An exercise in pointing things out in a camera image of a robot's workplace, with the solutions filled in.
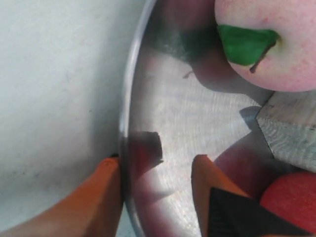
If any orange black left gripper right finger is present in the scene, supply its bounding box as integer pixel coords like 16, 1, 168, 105
192, 155, 313, 237

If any pink toy peach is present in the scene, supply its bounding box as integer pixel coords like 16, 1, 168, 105
215, 0, 316, 92

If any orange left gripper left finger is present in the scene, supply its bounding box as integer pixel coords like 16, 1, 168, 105
0, 157, 123, 237

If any round steel plate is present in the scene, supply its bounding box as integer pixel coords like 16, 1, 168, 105
119, 0, 296, 237

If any wooden cube block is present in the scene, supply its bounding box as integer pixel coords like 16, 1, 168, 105
256, 90, 316, 172

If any red toy apple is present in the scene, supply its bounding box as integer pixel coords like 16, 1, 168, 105
260, 171, 316, 234

